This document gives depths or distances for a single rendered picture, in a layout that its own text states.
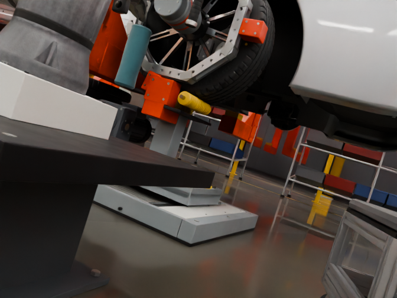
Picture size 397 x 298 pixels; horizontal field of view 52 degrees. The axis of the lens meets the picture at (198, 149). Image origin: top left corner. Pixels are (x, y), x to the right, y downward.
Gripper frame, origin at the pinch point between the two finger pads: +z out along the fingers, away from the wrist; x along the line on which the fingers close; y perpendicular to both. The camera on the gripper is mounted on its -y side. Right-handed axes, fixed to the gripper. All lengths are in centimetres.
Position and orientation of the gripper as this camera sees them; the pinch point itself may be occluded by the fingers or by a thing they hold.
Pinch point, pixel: (140, 20)
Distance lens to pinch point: 145.7
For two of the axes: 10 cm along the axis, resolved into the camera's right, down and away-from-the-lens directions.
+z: 1.6, 4.8, 8.6
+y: 4.1, -8.2, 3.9
